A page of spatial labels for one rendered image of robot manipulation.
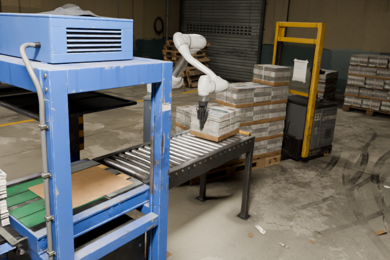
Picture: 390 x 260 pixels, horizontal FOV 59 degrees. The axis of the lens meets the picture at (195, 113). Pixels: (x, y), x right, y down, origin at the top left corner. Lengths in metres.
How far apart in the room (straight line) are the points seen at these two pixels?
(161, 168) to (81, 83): 0.69
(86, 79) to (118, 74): 0.16
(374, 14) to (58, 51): 9.13
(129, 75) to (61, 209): 0.64
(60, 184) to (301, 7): 9.72
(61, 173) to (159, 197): 0.65
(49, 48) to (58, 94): 0.26
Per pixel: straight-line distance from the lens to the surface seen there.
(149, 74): 1.69
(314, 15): 10.54
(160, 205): 1.99
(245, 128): 4.20
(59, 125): 1.44
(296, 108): 5.05
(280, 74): 4.44
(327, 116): 5.11
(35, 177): 2.35
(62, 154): 1.48
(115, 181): 2.18
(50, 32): 1.58
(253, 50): 11.24
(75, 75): 1.44
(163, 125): 1.82
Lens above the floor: 1.73
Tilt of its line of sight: 14 degrees down
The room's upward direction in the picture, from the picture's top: 3 degrees clockwise
